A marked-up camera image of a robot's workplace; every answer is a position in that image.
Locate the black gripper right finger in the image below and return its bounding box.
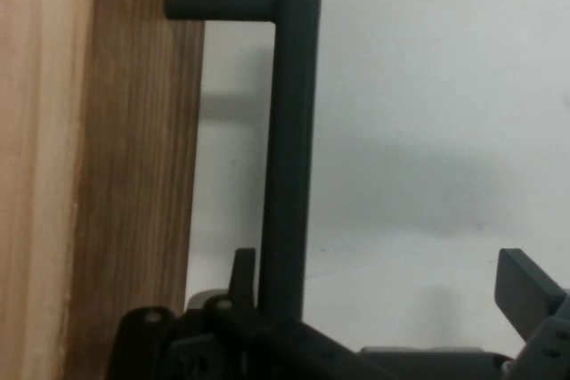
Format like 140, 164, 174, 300
494, 248, 570, 380

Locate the wooden drawer with black handle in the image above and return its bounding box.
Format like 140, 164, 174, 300
64, 0, 324, 380

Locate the brown wooden cabinet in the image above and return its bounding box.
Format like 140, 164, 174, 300
0, 0, 99, 380

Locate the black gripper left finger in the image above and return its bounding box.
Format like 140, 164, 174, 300
106, 247, 362, 380

